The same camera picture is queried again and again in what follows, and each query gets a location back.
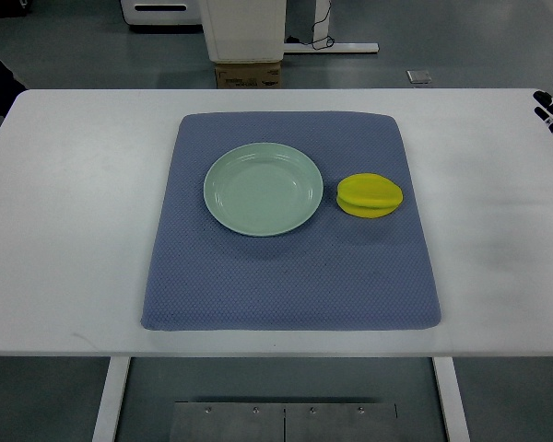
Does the yellow starfruit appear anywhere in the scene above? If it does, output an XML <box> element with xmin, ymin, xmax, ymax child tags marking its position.
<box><xmin>336</xmin><ymin>173</ymin><xmax>404</xmax><ymax>218</ymax></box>

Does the grey floor socket plate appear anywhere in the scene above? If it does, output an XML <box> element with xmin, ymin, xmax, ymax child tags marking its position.
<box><xmin>406</xmin><ymin>70</ymin><xmax>432</xmax><ymax>85</ymax></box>

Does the light green plate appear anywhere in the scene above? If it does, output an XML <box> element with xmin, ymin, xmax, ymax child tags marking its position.
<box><xmin>203</xmin><ymin>143</ymin><xmax>324</xmax><ymax>237</ymax></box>

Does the white table leg base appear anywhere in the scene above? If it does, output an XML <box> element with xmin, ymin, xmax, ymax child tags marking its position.
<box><xmin>284</xmin><ymin>0</ymin><xmax>380</xmax><ymax>54</ymax></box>

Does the blue textured mat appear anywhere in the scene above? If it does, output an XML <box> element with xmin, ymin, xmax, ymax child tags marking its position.
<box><xmin>141</xmin><ymin>111</ymin><xmax>441</xmax><ymax>331</ymax></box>

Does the white right table leg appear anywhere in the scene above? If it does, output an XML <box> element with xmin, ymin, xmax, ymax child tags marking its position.
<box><xmin>432</xmin><ymin>357</ymin><xmax>470</xmax><ymax>442</ymax></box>

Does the white table leg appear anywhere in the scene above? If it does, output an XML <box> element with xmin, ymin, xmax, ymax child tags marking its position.
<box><xmin>432</xmin><ymin>357</ymin><xmax>470</xmax><ymax>442</ymax></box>
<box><xmin>92</xmin><ymin>356</ymin><xmax>131</xmax><ymax>442</ymax></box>

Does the cardboard box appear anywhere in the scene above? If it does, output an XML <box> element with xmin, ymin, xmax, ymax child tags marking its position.
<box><xmin>214</xmin><ymin>62</ymin><xmax>281</xmax><ymax>89</ymax></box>

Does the white bin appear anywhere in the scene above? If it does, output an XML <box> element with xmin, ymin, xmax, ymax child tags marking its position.
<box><xmin>198</xmin><ymin>0</ymin><xmax>287</xmax><ymax>64</ymax></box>

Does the white cabinet with dark slot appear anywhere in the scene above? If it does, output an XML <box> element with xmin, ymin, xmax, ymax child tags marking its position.
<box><xmin>120</xmin><ymin>0</ymin><xmax>201</xmax><ymax>26</ymax></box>

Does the white left table leg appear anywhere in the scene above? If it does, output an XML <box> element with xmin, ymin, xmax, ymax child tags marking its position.
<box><xmin>92</xmin><ymin>356</ymin><xmax>131</xmax><ymax>442</ymax></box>

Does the black cable on floor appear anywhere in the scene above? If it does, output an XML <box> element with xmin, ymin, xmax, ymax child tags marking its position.
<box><xmin>287</xmin><ymin>0</ymin><xmax>336</xmax><ymax>51</ymax></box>

